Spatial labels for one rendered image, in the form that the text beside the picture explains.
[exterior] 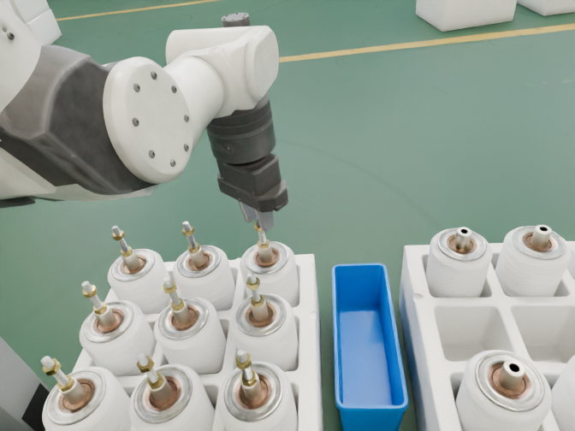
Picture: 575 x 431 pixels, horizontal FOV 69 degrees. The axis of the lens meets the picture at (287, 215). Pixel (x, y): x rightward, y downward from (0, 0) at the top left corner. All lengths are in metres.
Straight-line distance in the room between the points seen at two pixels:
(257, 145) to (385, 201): 0.73
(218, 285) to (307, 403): 0.24
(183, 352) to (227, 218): 0.63
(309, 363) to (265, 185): 0.28
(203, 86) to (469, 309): 0.55
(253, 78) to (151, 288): 0.44
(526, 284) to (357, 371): 0.34
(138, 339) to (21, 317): 0.55
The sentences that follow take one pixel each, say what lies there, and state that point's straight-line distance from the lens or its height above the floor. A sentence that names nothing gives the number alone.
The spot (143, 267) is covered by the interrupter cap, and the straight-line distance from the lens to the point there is 0.77.
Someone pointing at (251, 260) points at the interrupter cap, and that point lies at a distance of 0.71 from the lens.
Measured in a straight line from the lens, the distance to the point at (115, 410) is 0.65.
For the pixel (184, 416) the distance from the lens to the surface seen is 0.59.
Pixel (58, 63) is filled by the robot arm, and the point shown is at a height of 0.69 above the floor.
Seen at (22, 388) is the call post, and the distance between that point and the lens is 0.80.
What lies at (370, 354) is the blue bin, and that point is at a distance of 0.88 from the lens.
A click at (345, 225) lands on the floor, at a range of 1.14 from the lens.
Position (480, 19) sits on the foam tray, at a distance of 2.65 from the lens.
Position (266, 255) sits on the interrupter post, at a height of 0.27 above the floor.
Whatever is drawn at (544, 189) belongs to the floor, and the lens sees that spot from 1.35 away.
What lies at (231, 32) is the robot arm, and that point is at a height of 0.62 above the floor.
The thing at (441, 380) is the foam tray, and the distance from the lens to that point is 0.67.
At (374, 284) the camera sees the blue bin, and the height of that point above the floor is 0.06.
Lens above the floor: 0.75
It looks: 39 degrees down
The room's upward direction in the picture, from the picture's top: 8 degrees counter-clockwise
